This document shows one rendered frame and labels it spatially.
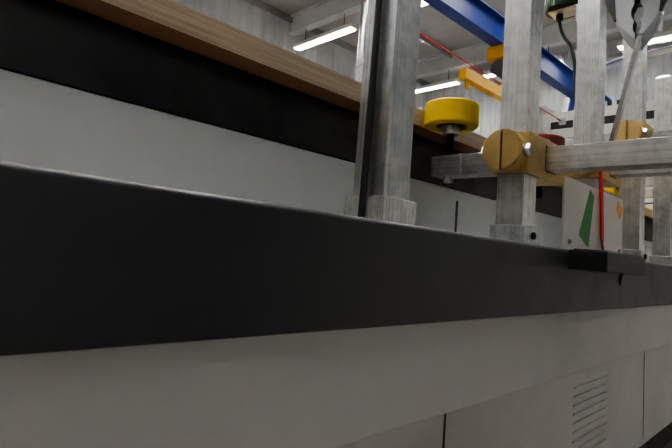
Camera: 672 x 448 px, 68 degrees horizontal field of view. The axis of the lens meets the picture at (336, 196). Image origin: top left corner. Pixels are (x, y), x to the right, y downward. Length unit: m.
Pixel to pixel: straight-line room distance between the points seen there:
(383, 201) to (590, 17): 0.63
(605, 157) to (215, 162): 0.45
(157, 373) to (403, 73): 0.30
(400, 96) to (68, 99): 0.29
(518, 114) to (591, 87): 0.27
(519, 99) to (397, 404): 0.39
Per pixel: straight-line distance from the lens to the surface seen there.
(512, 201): 0.64
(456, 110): 0.74
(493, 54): 6.34
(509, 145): 0.63
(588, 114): 0.91
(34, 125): 0.50
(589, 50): 0.94
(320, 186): 0.66
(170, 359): 0.33
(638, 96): 1.16
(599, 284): 0.82
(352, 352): 0.43
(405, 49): 0.46
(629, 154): 0.65
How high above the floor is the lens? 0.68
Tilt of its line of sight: 6 degrees up
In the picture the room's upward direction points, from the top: 5 degrees clockwise
